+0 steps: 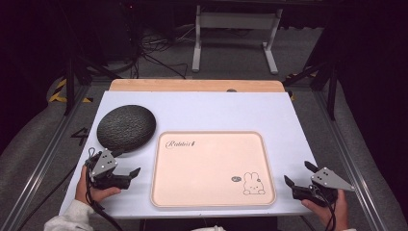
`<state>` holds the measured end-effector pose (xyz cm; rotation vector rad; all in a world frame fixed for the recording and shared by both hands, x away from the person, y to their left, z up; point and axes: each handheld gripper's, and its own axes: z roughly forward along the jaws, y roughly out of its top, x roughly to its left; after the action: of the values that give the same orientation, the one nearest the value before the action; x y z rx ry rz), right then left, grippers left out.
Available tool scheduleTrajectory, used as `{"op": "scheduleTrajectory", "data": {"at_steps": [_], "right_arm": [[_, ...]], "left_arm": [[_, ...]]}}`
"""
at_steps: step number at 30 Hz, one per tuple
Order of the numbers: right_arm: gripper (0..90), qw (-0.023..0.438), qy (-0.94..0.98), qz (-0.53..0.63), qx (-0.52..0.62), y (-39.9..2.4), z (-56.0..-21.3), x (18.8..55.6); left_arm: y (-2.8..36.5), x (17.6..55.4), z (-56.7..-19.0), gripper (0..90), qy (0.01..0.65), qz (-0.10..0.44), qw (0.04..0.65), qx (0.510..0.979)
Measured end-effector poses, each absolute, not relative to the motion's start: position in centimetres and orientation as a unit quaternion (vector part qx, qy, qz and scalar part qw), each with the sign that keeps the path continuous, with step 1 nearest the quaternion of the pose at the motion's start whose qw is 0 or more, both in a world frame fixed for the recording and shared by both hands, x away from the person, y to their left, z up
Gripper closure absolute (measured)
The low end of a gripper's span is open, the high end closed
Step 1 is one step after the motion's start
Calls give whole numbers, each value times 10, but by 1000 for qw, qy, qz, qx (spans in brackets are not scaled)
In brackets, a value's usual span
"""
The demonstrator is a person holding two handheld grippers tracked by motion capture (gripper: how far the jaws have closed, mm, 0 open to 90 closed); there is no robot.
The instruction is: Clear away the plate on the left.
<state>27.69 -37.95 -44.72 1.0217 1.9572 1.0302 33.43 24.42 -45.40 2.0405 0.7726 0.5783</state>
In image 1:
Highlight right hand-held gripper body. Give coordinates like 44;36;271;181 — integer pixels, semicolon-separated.
292;166;356;207

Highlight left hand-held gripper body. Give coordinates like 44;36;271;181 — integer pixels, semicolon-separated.
85;147;133;191

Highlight black round textured mat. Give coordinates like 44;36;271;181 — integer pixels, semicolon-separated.
96;104;158;154

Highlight person's left hand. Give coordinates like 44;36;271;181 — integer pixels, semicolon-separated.
74;165;122;206

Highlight person's right hand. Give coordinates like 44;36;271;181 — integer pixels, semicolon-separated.
300;189;349;231

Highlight pink tray with rabbit print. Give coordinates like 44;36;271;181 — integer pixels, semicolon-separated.
149;130;278;209

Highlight yellow black floor tape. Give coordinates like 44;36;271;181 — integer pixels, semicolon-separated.
47;78;94;104

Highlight black tripod stand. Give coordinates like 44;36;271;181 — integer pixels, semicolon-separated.
63;52;123;117
282;59;339;122

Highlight white metal stand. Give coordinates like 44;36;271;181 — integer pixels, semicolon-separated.
191;4;284;76

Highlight aluminium frame rail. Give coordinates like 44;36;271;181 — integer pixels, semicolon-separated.
311;90;389;231
0;84;91;231

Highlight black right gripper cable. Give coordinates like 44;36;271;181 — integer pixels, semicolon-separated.
307;184;339;231

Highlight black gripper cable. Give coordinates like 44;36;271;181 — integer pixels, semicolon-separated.
307;184;339;231
84;146;124;231

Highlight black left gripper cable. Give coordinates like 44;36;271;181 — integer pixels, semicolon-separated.
84;146;124;231

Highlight black floor cables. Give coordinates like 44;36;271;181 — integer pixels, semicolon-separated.
136;24;197;80

